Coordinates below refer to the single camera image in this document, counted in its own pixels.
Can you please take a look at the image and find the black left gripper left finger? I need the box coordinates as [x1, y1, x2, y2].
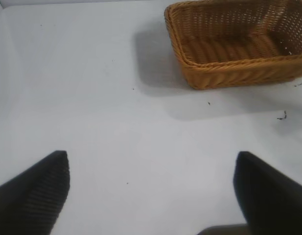
[0, 150, 70, 235]

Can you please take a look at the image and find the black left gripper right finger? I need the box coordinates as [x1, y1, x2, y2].
[232, 151, 302, 235]

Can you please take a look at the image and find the brown woven wicker basket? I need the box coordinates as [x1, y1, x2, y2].
[164, 0, 302, 90]

